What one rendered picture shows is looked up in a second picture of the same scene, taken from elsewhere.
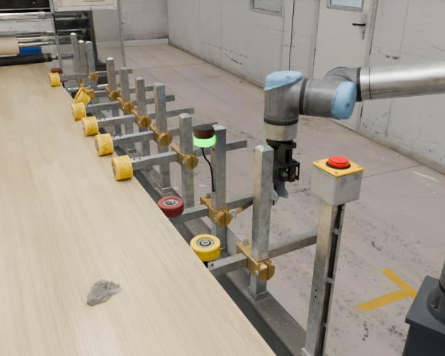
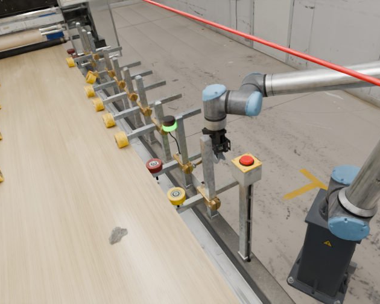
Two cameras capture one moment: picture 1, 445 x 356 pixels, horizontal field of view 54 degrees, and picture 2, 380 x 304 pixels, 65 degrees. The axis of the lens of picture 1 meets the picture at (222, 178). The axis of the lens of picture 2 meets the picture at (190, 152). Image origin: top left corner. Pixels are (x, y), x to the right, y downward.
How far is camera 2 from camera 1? 0.29 m
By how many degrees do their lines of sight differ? 12
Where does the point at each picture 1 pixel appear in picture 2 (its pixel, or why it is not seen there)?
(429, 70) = (310, 78)
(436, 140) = not seen: hidden behind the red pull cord
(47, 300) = (87, 243)
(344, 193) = (251, 179)
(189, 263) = (167, 210)
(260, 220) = (208, 178)
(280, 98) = (212, 106)
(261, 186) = (206, 160)
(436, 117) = (341, 52)
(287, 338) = (230, 244)
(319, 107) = (237, 111)
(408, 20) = not seen: outside the picture
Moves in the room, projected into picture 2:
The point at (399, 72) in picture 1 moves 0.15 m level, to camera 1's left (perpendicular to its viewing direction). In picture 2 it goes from (291, 79) to (250, 84)
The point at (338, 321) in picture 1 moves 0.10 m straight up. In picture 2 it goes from (271, 207) to (272, 199)
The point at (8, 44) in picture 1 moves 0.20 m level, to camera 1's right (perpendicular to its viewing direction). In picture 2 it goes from (35, 35) to (53, 33)
